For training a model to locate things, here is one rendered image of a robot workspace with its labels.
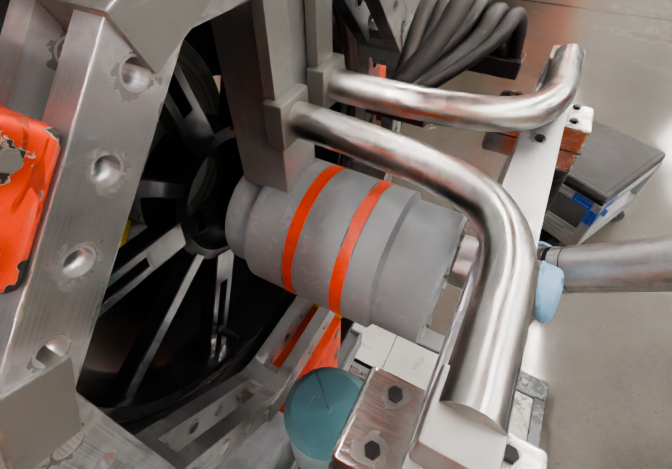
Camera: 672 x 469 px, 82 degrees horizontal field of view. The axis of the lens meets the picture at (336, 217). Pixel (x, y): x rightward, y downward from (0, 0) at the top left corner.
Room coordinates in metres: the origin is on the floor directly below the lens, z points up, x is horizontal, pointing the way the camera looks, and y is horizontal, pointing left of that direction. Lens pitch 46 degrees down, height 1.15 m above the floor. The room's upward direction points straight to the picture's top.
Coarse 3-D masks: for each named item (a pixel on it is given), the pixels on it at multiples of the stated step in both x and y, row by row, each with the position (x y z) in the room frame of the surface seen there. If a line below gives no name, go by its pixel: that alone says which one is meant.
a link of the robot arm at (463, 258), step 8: (464, 240) 0.41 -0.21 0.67; (472, 240) 0.41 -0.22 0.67; (464, 248) 0.40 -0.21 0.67; (472, 248) 0.40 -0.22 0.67; (456, 256) 0.39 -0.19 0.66; (464, 256) 0.38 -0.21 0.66; (472, 256) 0.38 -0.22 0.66; (456, 264) 0.38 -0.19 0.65; (464, 264) 0.37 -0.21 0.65; (456, 272) 0.37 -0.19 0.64; (464, 272) 0.37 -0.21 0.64; (448, 280) 0.37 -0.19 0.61; (456, 280) 0.36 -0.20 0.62; (464, 280) 0.36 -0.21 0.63
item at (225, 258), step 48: (336, 48) 0.51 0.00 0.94; (192, 96) 0.31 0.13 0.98; (192, 144) 0.30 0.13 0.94; (144, 192) 0.24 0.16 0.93; (144, 240) 0.23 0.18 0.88; (192, 240) 0.27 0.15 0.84; (144, 288) 0.35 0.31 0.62; (192, 288) 0.35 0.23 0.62; (240, 288) 0.36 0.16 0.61; (96, 336) 0.24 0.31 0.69; (144, 336) 0.19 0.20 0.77; (192, 336) 0.26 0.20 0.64; (240, 336) 0.27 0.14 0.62; (96, 384) 0.15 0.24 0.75; (144, 384) 0.17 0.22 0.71; (192, 384) 0.18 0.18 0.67
